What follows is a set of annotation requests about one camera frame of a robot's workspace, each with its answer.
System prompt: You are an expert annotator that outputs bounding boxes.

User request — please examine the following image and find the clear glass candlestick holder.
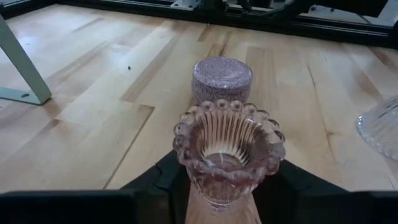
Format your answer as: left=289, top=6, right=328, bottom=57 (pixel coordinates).
left=356, top=95, right=398, bottom=162

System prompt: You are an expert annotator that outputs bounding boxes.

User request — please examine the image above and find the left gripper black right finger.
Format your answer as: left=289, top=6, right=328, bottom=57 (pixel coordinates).
left=252, top=159, right=398, bottom=224

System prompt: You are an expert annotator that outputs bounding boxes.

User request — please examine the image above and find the purple patterned candle tin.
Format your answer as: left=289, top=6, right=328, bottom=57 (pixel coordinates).
left=191, top=55, right=254, bottom=105

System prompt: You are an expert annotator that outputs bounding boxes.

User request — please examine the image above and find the light green mesh shelf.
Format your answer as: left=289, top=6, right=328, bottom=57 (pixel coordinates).
left=0, top=15, right=53, bottom=106

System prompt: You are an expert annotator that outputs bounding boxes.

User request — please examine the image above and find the pink glass candlestick holder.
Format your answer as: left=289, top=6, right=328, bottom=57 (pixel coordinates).
left=172, top=98, right=286, bottom=224

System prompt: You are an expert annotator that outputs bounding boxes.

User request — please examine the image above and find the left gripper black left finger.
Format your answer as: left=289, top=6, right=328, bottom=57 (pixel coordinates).
left=121, top=150, right=191, bottom=224

